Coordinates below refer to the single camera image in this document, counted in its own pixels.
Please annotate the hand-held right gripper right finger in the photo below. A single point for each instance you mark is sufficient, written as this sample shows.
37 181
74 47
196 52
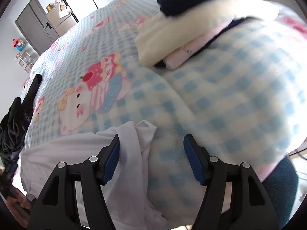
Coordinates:
194 163

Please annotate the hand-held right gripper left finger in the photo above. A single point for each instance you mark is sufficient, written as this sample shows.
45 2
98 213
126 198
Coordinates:
111 165

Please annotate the white navy-collar T-shirt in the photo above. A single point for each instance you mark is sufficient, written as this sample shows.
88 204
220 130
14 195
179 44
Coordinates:
72 143

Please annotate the pile of black clothes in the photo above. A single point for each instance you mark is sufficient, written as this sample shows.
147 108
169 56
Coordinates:
14 124

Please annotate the person's left hand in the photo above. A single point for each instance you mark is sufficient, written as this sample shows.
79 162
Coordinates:
15 198

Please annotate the checked cartoon printed blanket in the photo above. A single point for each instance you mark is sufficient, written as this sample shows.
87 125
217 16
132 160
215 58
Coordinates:
215 100

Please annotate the person's right leg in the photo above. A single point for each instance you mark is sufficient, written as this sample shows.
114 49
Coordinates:
283 191

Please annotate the folded pink garment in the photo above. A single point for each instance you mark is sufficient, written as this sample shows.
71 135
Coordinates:
187 55

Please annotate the folded cream garment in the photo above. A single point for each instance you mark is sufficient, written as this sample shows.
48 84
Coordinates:
172 36

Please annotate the white shelf rack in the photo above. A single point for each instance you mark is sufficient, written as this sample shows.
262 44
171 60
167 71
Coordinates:
26 61

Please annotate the silver refrigerator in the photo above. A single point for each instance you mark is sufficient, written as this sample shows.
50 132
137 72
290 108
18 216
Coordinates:
62 21

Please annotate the grey door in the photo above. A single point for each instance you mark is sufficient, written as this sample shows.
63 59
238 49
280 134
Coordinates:
33 24

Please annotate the gold jar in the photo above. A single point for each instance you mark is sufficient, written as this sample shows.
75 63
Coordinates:
50 7

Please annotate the red blue wall plush toy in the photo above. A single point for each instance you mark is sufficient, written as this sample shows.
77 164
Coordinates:
18 45

